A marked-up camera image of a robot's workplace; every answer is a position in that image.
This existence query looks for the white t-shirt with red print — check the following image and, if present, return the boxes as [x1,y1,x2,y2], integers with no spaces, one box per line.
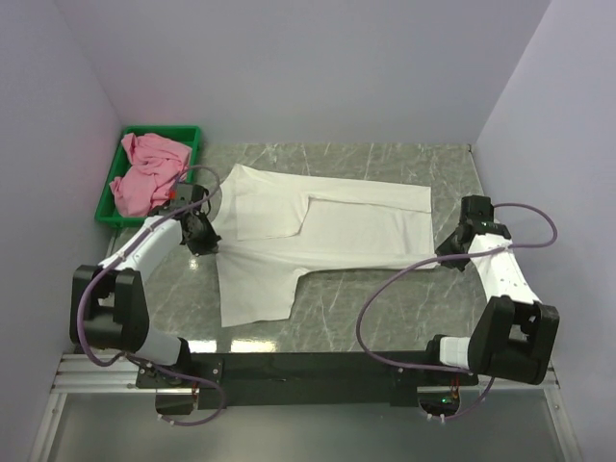
[214,165,434,327]

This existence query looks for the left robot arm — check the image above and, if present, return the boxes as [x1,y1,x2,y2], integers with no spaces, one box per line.
[69,183,220,387]

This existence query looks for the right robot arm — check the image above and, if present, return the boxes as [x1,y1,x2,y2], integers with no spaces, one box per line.
[422,195,559,385]

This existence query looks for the pink t-shirt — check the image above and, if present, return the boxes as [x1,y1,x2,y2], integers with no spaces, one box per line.
[109,133,193,218]

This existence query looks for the green plastic bin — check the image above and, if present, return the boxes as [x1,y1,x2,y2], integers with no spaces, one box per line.
[94,125,201,228]

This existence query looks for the black base beam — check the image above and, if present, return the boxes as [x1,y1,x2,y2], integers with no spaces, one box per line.
[134,350,482,411]

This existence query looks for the aluminium rail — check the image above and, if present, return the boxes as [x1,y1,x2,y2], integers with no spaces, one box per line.
[51,354,560,394]

